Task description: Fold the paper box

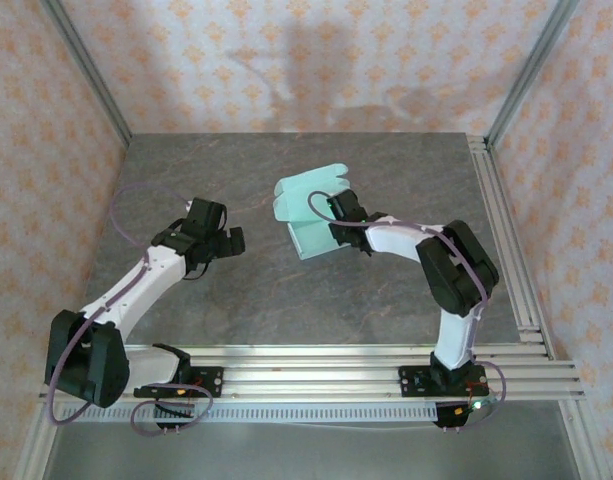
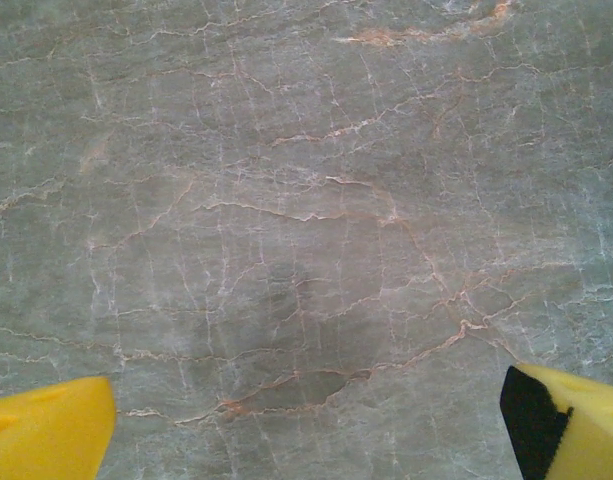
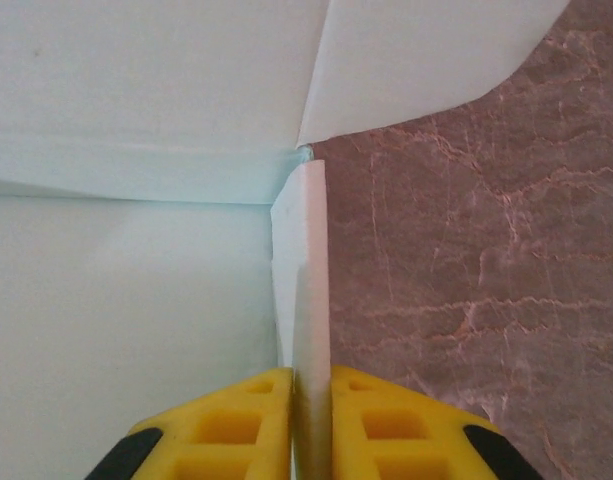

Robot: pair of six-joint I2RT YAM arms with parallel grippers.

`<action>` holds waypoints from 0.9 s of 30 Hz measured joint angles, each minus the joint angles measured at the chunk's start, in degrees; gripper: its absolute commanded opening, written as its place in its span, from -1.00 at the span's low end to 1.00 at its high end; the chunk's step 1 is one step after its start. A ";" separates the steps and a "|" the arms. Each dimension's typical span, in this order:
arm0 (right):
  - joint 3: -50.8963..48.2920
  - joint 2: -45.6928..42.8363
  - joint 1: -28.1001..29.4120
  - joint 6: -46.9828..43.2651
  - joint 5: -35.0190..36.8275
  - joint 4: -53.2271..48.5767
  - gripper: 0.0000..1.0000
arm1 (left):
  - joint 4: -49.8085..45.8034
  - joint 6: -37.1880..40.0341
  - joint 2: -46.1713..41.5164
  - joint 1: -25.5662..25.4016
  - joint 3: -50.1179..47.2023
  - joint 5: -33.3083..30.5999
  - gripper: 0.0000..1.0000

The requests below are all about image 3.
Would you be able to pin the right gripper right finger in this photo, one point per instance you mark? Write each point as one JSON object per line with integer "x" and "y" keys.
{"x": 396, "y": 430}

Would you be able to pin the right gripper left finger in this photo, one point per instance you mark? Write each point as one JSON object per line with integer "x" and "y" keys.
{"x": 226, "y": 430}

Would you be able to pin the light green paper box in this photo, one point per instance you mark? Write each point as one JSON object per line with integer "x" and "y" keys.
{"x": 136, "y": 275}

